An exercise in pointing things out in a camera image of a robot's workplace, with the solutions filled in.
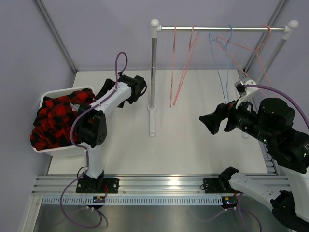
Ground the pink hanger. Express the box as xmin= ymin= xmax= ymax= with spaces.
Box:
xmin=215 ymin=24 xmax=278 ymax=99
xmin=169 ymin=25 xmax=177 ymax=108
xmin=172 ymin=27 xmax=199 ymax=106

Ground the white slotted cable duct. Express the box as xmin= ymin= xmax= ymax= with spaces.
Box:
xmin=42 ymin=195 xmax=223 ymax=205

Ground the blue hanger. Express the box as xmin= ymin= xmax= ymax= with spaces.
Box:
xmin=208 ymin=24 xmax=233 ymax=103

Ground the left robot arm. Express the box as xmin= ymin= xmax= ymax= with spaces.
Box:
xmin=72 ymin=72 xmax=147 ymax=194

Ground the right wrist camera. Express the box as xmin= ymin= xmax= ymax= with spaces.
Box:
xmin=234 ymin=77 xmax=258 ymax=109

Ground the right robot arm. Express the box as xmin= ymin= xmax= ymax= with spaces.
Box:
xmin=199 ymin=98 xmax=309 ymax=232

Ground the red black checked shirt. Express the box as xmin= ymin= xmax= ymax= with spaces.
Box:
xmin=30 ymin=88 xmax=95 ymax=151

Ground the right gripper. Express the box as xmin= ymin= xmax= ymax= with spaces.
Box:
xmin=199 ymin=92 xmax=274 ymax=145

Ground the metal clothes rack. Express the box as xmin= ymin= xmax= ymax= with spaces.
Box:
xmin=147 ymin=19 xmax=299 ymax=137

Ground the white plastic basket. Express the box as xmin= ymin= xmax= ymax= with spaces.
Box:
xmin=32 ymin=86 xmax=94 ymax=157

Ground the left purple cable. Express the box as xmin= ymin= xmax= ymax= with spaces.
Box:
xmin=59 ymin=51 xmax=128 ymax=229

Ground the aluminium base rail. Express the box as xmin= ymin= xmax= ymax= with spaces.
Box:
xmin=31 ymin=175 xmax=290 ymax=194

